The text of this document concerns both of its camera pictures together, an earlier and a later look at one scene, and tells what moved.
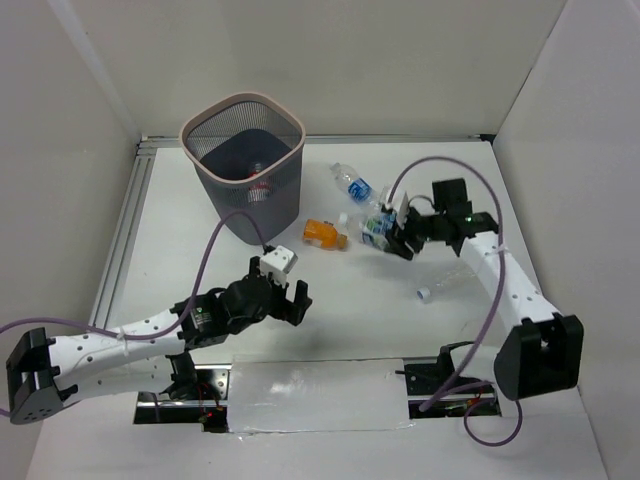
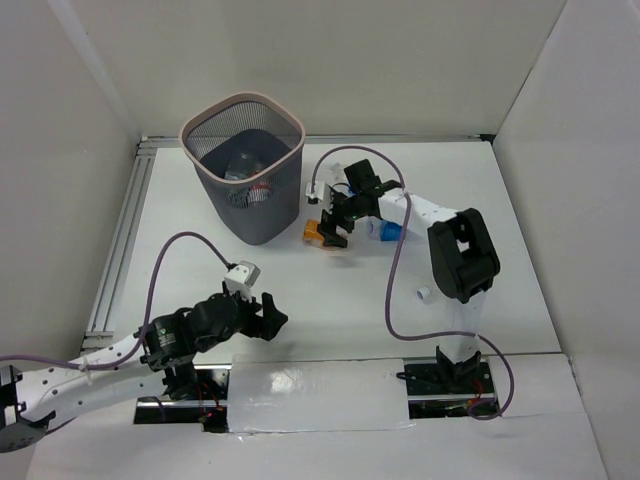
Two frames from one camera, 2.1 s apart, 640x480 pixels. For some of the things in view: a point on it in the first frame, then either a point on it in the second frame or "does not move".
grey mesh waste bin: [247, 152] does not move
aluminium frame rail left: [124, 234] does not move
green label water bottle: [372, 226] to [243, 166]
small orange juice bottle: [322, 233] does not move
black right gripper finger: [416, 237] to [346, 211]
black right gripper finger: [394, 244] to [327, 228]
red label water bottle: [259, 191] does not move
